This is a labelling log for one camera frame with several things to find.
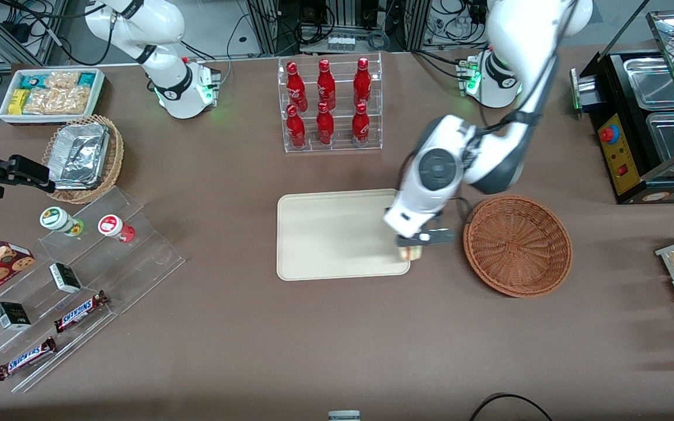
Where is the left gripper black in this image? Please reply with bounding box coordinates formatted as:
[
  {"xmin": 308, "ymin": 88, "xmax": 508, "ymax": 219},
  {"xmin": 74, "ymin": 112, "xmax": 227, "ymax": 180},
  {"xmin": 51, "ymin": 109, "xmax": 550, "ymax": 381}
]
[{"xmin": 396, "ymin": 229, "xmax": 455, "ymax": 253}]

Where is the beige rectangular tray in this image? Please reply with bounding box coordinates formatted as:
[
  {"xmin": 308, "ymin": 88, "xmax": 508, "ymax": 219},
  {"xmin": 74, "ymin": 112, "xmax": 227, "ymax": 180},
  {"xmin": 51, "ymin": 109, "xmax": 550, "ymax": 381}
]
[{"xmin": 277, "ymin": 188, "xmax": 411, "ymax": 282}]

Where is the light wicker basket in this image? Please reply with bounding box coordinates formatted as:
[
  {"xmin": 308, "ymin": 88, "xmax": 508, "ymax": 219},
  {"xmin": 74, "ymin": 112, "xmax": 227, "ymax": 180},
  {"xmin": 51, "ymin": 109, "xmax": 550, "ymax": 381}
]
[{"xmin": 42, "ymin": 115, "xmax": 125, "ymax": 205}]

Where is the round brown wicker basket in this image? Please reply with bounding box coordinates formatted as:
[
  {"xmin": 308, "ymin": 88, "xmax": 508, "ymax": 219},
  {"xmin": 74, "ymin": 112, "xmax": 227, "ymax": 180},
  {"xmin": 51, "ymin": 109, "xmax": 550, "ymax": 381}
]
[{"xmin": 463, "ymin": 195, "xmax": 573, "ymax": 298}]

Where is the green lid snack cup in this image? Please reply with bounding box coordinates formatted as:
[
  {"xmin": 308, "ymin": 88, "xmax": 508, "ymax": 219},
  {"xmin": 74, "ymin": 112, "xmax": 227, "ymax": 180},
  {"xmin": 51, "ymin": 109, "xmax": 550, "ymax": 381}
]
[{"xmin": 39, "ymin": 206, "xmax": 85, "ymax": 237}]

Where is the aluminium foil container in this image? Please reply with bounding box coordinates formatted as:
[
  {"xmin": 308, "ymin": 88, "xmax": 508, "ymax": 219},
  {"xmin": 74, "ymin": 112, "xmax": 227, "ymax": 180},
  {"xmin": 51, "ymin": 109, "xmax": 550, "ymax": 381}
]
[{"xmin": 49, "ymin": 123, "xmax": 111, "ymax": 191}]

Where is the white rectangular snack bin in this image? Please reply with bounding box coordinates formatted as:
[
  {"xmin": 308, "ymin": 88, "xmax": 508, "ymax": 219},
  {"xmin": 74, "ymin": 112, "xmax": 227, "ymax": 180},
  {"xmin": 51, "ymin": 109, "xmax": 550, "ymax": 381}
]
[{"xmin": 0, "ymin": 68, "xmax": 106, "ymax": 126}]

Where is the yellow snack pack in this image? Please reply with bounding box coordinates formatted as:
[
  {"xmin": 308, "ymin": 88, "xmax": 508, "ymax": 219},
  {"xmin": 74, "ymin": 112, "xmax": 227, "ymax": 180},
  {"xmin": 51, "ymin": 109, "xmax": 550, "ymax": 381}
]
[{"xmin": 8, "ymin": 89, "xmax": 30, "ymax": 116}]

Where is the clear cracker bag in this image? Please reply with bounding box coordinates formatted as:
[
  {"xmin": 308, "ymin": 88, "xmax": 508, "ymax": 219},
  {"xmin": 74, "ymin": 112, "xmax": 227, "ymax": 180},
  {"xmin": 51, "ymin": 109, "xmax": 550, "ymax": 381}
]
[
  {"xmin": 44, "ymin": 71, "xmax": 81, "ymax": 89},
  {"xmin": 56, "ymin": 87, "xmax": 92, "ymax": 115},
  {"xmin": 23, "ymin": 88, "xmax": 60, "ymax": 115}
]

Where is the red lid snack cup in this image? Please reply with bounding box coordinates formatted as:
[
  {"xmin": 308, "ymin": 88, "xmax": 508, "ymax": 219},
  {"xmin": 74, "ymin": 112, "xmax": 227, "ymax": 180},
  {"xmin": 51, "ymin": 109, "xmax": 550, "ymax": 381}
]
[{"xmin": 98, "ymin": 215, "xmax": 136, "ymax": 244}]

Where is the small black box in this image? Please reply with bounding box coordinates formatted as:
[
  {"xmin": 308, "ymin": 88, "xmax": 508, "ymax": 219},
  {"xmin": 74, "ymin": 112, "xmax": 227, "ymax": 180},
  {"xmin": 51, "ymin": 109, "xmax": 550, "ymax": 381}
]
[
  {"xmin": 49, "ymin": 263, "xmax": 82, "ymax": 294},
  {"xmin": 0, "ymin": 302, "xmax": 32, "ymax": 331}
]

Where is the clear acrylic bottle rack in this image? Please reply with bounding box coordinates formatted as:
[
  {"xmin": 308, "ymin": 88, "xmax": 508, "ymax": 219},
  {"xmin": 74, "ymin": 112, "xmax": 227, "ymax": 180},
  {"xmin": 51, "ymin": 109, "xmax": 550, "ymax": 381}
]
[{"xmin": 277, "ymin": 51, "xmax": 383, "ymax": 154}]

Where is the red cola bottle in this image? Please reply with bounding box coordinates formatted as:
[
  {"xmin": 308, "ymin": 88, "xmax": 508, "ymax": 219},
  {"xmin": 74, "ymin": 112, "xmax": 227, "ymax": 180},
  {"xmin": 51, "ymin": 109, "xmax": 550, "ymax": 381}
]
[
  {"xmin": 286, "ymin": 61, "xmax": 308, "ymax": 113},
  {"xmin": 317, "ymin": 59, "xmax": 336, "ymax": 111},
  {"xmin": 286, "ymin": 105, "xmax": 307, "ymax": 149},
  {"xmin": 353, "ymin": 57, "xmax": 372, "ymax": 108},
  {"xmin": 316, "ymin": 102, "xmax": 335, "ymax": 146},
  {"xmin": 352, "ymin": 102, "xmax": 371, "ymax": 147}
]

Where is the clear acrylic stepped shelf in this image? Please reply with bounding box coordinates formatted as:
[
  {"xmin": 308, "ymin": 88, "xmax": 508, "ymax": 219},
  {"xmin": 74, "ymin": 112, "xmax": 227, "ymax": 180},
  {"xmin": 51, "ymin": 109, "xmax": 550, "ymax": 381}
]
[{"xmin": 0, "ymin": 186, "xmax": 188, "ymax": 394}]

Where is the Snickers chocolate bar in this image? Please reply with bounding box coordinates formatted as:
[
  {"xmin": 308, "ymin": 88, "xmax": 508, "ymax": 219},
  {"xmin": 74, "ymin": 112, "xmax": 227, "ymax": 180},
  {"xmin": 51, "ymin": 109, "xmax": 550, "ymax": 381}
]
[
  {"xmin": 0, "ymin": 337, "xmax": 58, "ymax": 381},
  {"xmin": 53, "ymin": 291, "xmax": 109, "ymax": 334}
]

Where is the black food warmer machine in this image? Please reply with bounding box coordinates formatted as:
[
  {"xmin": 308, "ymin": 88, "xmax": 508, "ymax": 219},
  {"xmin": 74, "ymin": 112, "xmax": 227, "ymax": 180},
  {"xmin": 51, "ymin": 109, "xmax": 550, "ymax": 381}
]
[{"xmin": 571, "ymin": 11, "xmax": 674, "ymax": 205}]

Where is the black looped cable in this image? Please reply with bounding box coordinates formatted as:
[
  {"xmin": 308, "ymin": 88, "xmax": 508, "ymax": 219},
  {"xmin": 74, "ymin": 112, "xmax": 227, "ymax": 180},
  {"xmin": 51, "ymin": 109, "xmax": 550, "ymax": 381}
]
[{"xmin": 469, "ymin": 393, "xmax": 554, "ymax": 421}]

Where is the aluminium frame rack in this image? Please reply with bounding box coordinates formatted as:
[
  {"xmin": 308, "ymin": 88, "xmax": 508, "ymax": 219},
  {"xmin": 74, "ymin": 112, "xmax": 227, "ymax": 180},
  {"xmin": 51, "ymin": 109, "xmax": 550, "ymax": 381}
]
[{"xmin": 246, "ymin": 0, "xmax": 431, "ymax": 53}]

